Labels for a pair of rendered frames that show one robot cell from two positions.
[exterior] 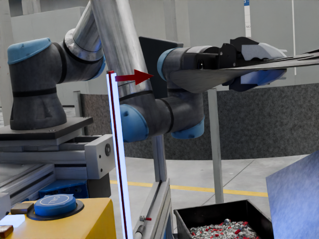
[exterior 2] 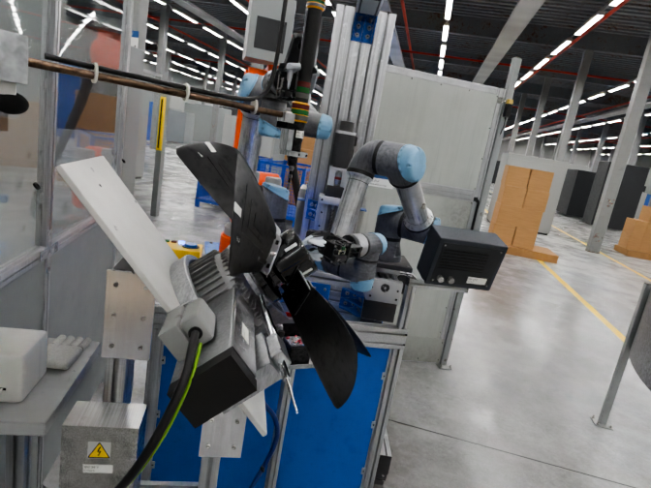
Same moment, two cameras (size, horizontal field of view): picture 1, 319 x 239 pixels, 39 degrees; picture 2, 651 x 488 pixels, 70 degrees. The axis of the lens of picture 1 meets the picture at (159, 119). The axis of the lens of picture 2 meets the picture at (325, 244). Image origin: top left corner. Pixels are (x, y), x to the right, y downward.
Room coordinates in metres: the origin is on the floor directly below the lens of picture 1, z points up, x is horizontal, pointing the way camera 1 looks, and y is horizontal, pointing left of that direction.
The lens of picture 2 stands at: (0.36, -1.42, 1.49)
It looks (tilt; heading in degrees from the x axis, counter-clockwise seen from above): 13 degrees down; 71
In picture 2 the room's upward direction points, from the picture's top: 10 degrees clockwise
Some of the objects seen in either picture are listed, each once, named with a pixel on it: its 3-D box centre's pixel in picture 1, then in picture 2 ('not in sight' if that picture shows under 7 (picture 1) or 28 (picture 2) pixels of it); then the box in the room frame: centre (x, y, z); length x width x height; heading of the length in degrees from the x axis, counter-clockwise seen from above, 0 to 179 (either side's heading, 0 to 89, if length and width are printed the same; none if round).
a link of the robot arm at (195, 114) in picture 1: (180, 113); (358, 272); (0.96, -0.05, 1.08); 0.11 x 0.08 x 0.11; 131
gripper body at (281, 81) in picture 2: not in sight; (290, 82); (0.62, -0.16, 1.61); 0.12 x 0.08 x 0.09; 93
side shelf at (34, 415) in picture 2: not in sight; (20, 378); (0.07, -0.32, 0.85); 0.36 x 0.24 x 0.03; 83
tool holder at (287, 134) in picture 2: not in sight; (293, 135); (0.62, -0.28, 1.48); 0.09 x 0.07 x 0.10; 28
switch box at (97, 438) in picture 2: not in sight; (104, 458); (0.27, -0.46, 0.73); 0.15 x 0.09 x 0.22; 173
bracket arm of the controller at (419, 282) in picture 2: not in sight; (437, 285); (1.30, 0.00, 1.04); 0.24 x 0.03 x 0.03; 173
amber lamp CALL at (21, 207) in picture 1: (22, 208); not in sight; (0.43, 0.14, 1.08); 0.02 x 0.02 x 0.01; 83
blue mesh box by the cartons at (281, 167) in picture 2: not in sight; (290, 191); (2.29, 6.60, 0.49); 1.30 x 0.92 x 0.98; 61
